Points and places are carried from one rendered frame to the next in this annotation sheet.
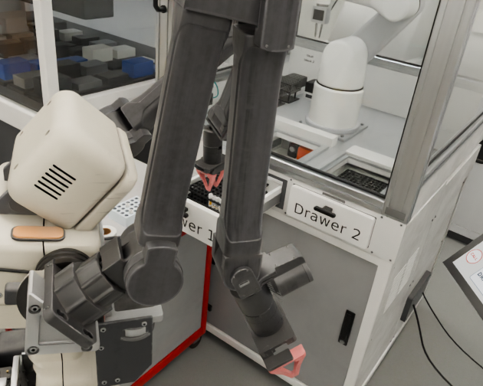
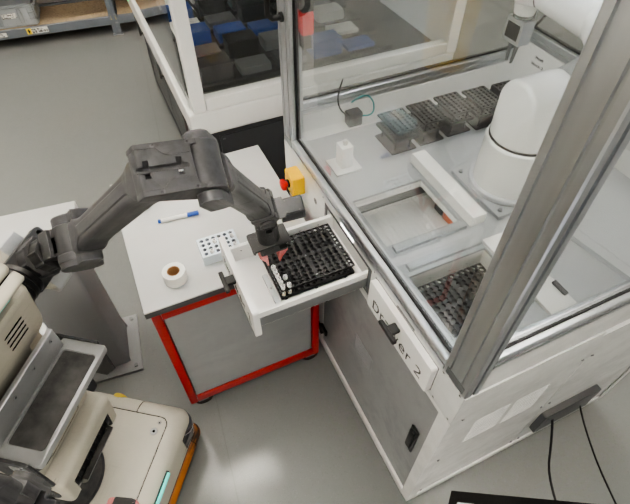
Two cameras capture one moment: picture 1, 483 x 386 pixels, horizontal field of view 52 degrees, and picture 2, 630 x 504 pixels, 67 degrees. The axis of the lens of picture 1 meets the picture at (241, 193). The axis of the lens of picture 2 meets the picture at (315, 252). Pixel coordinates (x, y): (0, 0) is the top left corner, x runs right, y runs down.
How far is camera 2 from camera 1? 0.86 m
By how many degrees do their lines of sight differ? 31
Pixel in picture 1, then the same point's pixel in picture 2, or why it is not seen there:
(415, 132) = (483, 312)
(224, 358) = (330, 381)
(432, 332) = (585, 444)
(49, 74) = (187, 69)
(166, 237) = not seen: outside the picture
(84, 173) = not seen: outside the picture
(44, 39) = (178, 32)
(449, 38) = (538, 218)
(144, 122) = (81, 248)
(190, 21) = not seen: outside the picture
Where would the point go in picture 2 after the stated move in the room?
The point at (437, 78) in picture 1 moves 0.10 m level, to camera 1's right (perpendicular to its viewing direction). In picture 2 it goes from (515, 263) to (584, 291)
